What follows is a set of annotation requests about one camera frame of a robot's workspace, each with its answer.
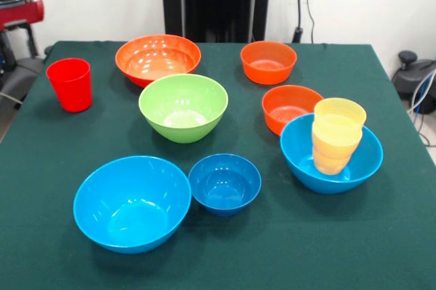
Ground translucent yellow cup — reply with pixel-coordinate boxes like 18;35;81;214
313;97;368;134

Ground orange bowl with ringed bottom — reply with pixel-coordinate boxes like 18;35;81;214
262;84;325;137

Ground green bowl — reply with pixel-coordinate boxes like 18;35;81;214
138;73;230;144

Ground stack of yellow cups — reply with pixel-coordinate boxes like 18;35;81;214
311;122;364;176

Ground black cable with plug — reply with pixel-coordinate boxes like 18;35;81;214
292;0;305;44

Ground large orange bowl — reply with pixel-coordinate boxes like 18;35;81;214
114;33;202;88

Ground red cup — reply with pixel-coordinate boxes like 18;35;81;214
46;57;93;113

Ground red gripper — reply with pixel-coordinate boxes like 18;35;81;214
0;0;46;67

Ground large blue bowl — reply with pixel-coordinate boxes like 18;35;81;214
279;113;384;195
73;155;192;255

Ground white and blue cables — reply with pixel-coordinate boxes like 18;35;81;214
407;68;436;148

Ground dark green tablecloth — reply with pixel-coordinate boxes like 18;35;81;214
0;40;436;290

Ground thin black cable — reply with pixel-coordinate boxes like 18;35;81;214
306;0;316;44

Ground small dark blue bowl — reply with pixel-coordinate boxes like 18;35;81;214
187;153;263;217

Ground small plain orange bowl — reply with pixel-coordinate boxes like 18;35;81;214
240;40;298;86

